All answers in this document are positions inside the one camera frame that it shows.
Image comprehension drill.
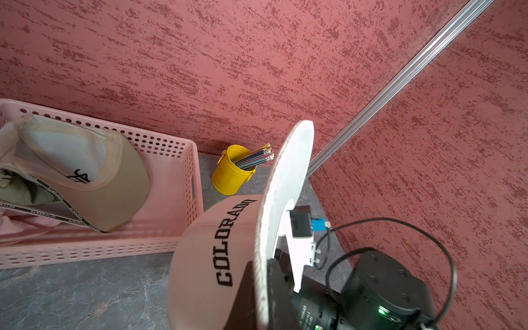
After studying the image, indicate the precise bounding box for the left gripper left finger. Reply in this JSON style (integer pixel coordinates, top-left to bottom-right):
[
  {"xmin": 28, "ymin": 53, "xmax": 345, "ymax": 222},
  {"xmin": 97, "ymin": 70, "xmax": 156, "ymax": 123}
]
[{"xmin": 224, "ymin": 261, "xmax": 255, "ymax": 330}]

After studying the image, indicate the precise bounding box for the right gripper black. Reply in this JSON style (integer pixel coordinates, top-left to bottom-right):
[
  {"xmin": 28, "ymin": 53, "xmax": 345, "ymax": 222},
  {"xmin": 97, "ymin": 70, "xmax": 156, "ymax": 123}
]
[{"xmin": 274, "ymin": 250, "xmax": 345, "ymax": 330}]

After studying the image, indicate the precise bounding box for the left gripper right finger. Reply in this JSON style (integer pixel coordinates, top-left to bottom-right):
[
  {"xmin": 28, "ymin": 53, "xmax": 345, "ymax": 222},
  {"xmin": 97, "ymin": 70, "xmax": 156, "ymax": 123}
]
[{"xmin": 267, "ymin": 259, "xmax": 301, "ymax": 330}]

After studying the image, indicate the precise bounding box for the white Colorado baseball cap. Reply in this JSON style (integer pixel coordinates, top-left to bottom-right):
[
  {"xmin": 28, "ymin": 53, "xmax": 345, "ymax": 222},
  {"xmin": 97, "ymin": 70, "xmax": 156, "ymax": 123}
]
[{"xmin": 167, "ymin": 120, "xmax": 314, "ymax": 329}]

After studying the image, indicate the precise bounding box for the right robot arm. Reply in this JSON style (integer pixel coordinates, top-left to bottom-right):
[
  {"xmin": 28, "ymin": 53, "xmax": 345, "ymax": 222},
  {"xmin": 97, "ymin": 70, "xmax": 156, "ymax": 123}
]
[{"xmin": 288, "ymin": 247, "xmax": 437, "ymax": 329}]

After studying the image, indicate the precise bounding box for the beige baseball cap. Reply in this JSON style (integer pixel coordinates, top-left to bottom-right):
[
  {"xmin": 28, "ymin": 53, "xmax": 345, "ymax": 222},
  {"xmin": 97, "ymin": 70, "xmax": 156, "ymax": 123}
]
[{"xmin": 1, "ymin": 115, "xmax": 151, "ymax": 233}]

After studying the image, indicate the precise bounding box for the yellow pencil cup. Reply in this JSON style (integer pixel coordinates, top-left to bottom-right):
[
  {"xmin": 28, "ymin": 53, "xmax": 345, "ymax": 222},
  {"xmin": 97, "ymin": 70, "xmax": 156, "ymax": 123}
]
[{"xmin": 212, "ymin": 144, "xmax": 257, "ymax": 196}]

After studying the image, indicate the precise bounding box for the pink plastic basket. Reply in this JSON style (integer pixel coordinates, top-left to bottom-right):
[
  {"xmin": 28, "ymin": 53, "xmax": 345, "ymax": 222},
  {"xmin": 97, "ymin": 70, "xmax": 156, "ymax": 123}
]
[{"xmin": 1, "ymin": 99, "xmax": 204, "ymax": 270}]

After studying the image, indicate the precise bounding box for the pink cloth in basket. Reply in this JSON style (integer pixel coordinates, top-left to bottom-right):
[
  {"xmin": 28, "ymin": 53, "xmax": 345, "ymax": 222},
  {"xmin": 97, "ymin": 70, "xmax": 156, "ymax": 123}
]
[{"xmin": 1, "ymin": 208, "xmax": 61, "ymax": 246}]

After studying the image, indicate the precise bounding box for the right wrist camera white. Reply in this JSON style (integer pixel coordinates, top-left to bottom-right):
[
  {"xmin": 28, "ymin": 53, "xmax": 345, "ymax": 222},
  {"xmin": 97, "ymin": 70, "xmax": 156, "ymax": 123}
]
[{"xmin": 285, "ymin": 206, "xmax": 331, "ymax": 294}]

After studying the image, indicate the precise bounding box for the right corner aluminium post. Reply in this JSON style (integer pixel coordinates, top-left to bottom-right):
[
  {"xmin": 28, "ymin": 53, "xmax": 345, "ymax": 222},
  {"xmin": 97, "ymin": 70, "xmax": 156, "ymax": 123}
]
[{"xmin": 307, "ymin": 0, "xmax": 493, "ymax": 176}]

